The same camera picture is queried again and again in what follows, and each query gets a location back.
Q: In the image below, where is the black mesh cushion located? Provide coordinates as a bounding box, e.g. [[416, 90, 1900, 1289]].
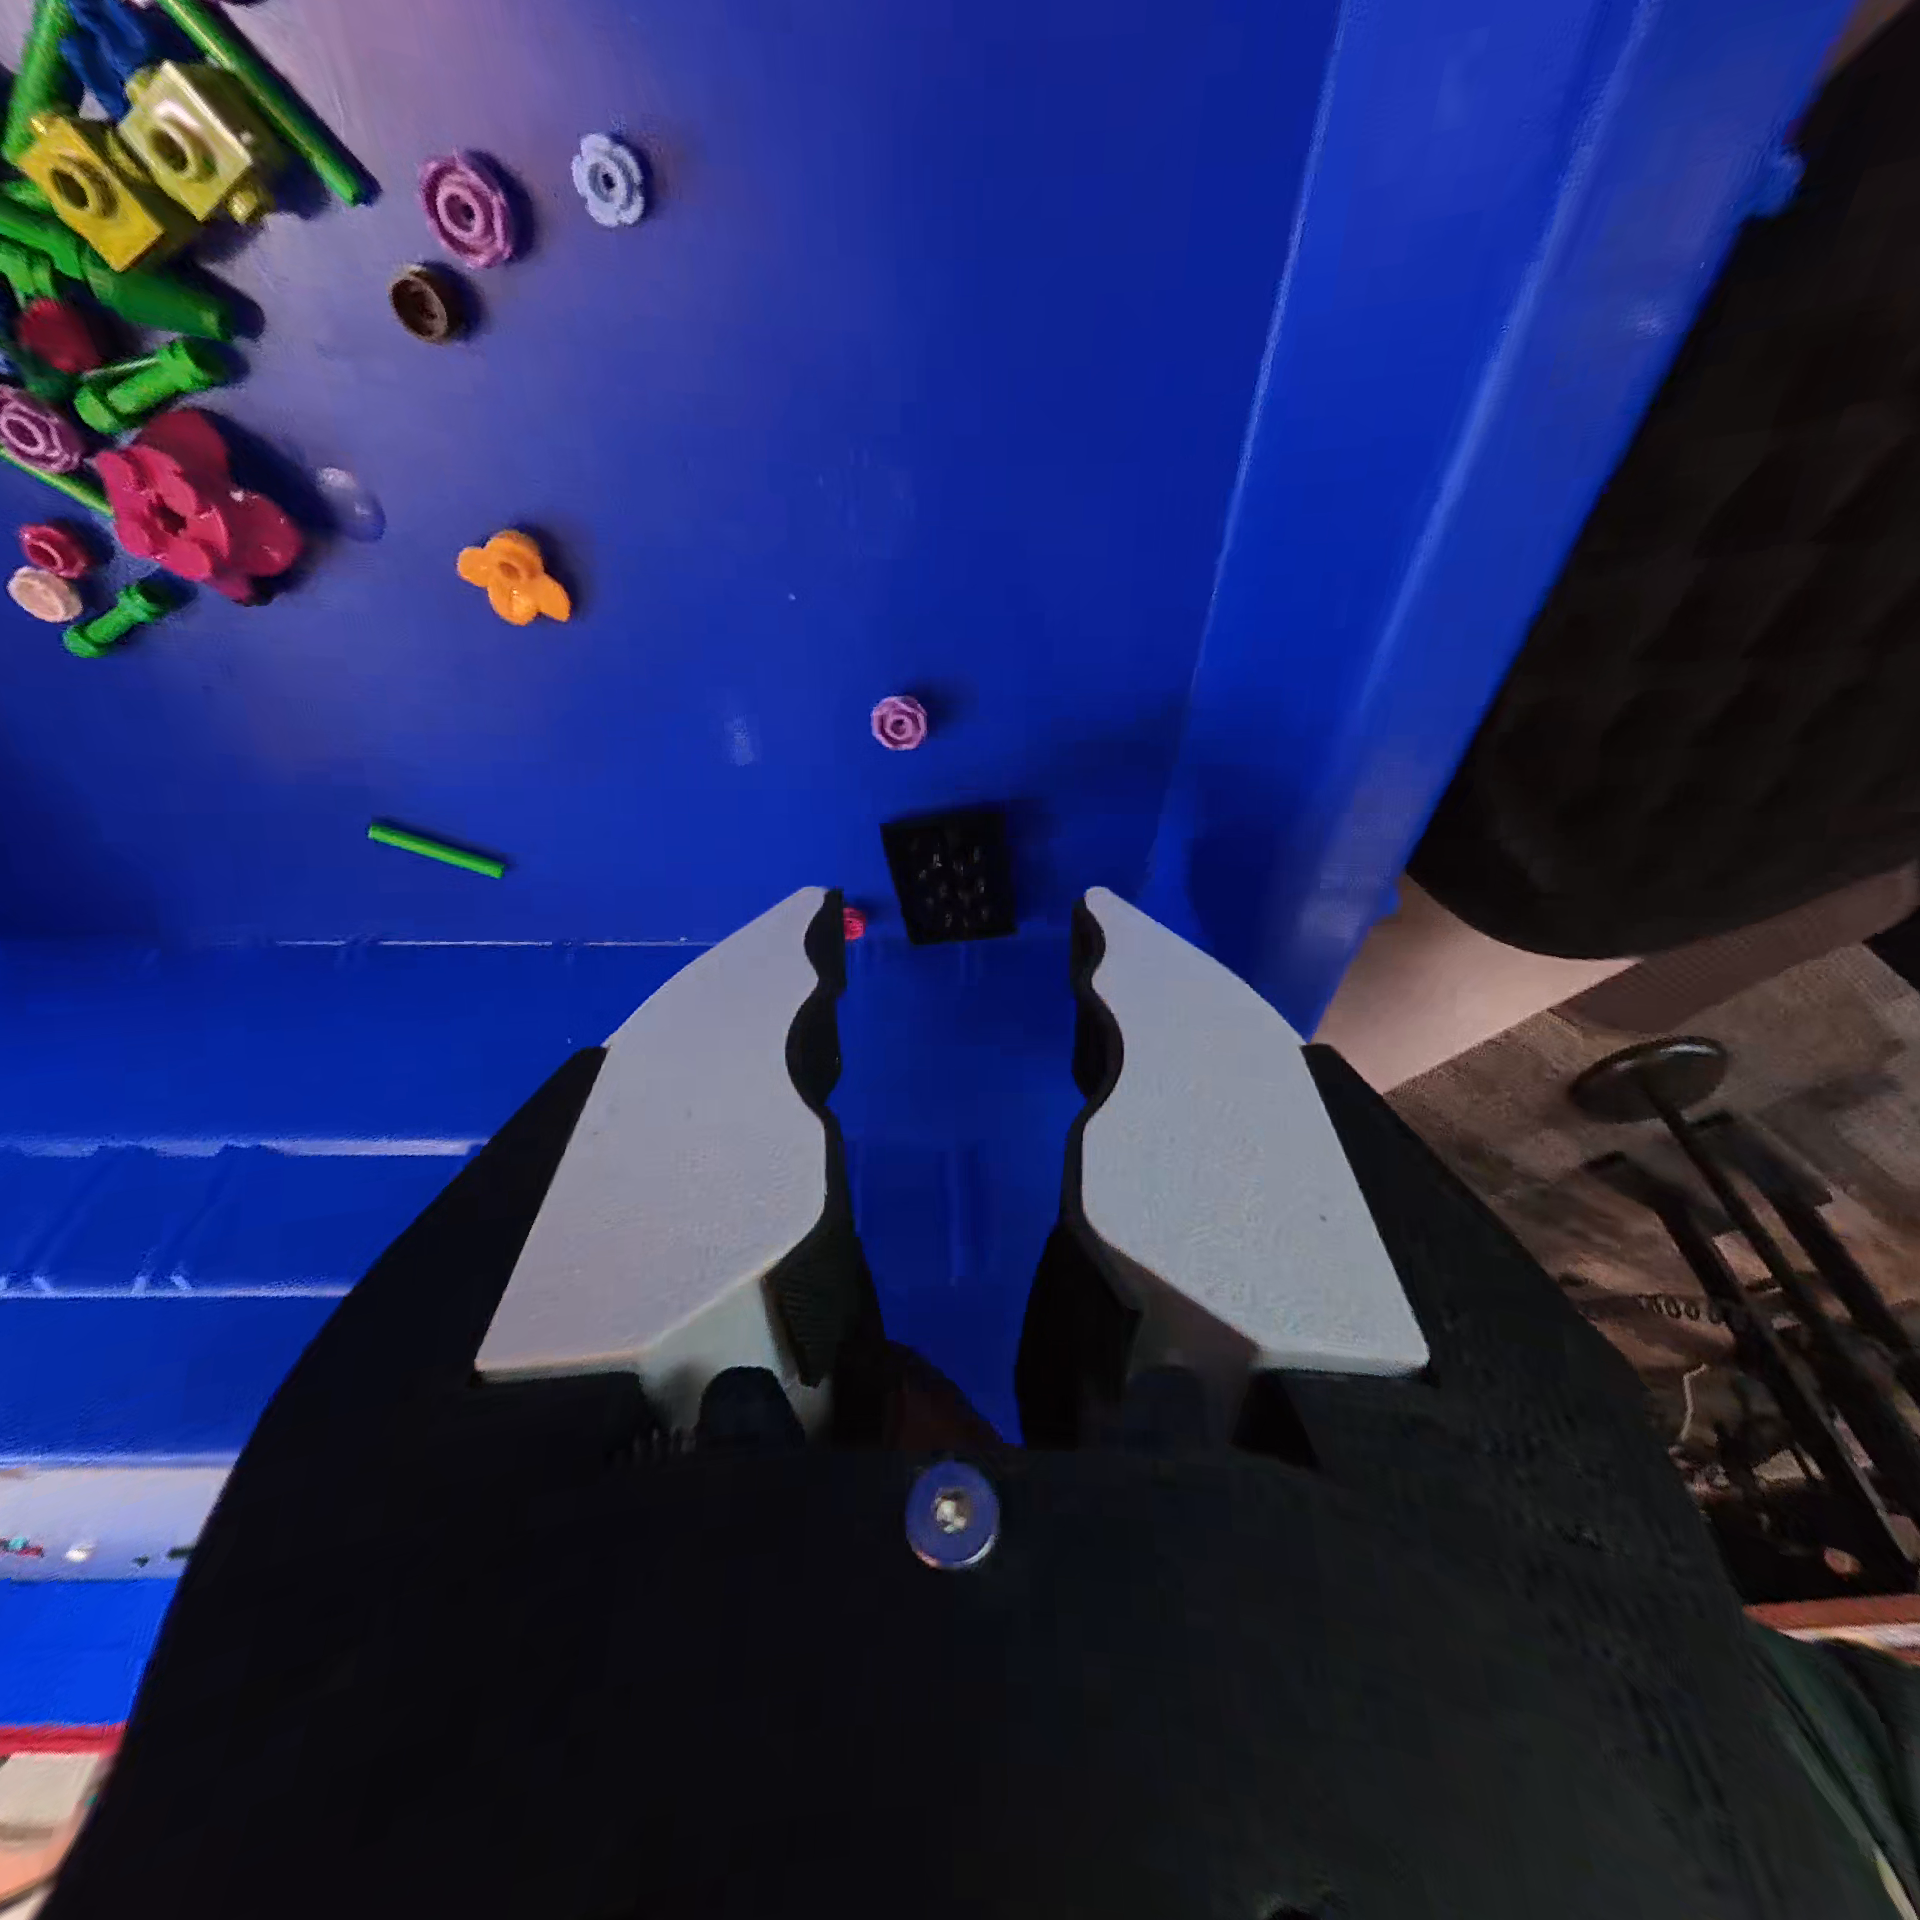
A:
[[1404, 0, 1920, 963]]

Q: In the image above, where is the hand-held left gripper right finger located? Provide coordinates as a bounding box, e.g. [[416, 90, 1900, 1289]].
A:
[[1022, 886, 1430, 1414]]

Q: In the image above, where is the black chair base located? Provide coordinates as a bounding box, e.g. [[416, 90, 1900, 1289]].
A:
[[1569, 1036, 1920, 1597]]

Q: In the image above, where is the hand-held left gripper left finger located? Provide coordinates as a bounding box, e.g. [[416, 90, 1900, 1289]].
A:
[[482, 886, 877, 1414]]

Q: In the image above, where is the pile of small toy bricks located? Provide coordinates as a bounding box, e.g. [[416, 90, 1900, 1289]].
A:
[[0, 0, 933, 886]]

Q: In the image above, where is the blue plastic bin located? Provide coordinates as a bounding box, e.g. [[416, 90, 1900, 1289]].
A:
[[0, 0, 1862, 1743]]

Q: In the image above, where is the black toy brick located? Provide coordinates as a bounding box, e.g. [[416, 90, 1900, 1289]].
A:
[[886, 811, 1023, 948]]

